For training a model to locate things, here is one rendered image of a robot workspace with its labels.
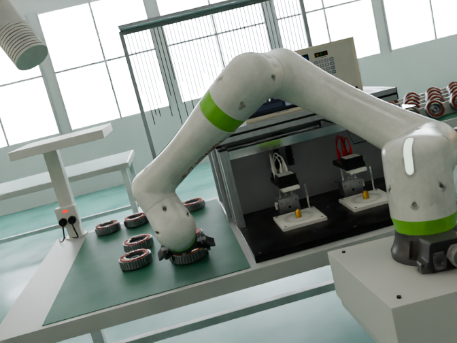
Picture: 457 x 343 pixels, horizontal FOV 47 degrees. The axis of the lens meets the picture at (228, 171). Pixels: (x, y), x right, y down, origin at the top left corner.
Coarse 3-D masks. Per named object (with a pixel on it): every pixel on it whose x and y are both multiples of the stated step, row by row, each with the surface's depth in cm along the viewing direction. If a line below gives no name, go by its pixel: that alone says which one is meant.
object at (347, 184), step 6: (348, 180) 190; (354, 180) 190; (360, 180) 190; (342, 186) 189; (348, 186) 190; (354, 186) 190; (360, 186) 190; (342, 192) 191; (348, 192) 190; (354, 192) 190; (360, 192) 191
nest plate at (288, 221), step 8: (312, 208) 182; (280, 216) 181; (288, 216) 179; (304, 216) 175; (312, 216) 173; (320, 216) 171; (280, 224) 173; (288, 224) 171; (296, 224) 169; (304, 224) 169
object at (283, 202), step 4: (284, 196) 190; (288, 196) 189; (292, 196) 188; (296, 196) 188; (276, 200) 190; (280, 200) 187; (284, 200) 187; (288, 200) 188; (292, 200) 188; (296, 200) 188; (280, 204) 187; (284, 204) 188; (288, 204) 188; (292, 204) 188; (296, 204) 188; (280, 208) 188; (284, 208) 188; (288, 208) 188; (292, 208) 188; (296, 208) 188; (300, 208) 189; (280, 212) 188; (284, 212) 188
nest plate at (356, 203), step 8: (368, 192) 185; (376, 192) 182; (384, 192) 180; (344, 200) 182; (352, 200) 180; (360, 200) 178; (368, 200) 176; (376, 200) 174; (384, 200) 171; (352, 208) 171; (360, 208) 171; (368, 208) 171
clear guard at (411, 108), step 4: (392, 104) 179; (396, 104) 177; (400, 104) 175; (404, 108) 164; (408, 108) 164; (412, 108) 164; (416, 108) 164; (416, 112) 163; (324, 120) 182; (328, 120) 178; (348, 132) 161; (352, 136) 160; (356, 136) 160; (352, 140) 159; (356, 140) 159; (360, 140) 159; (364, 140) 159
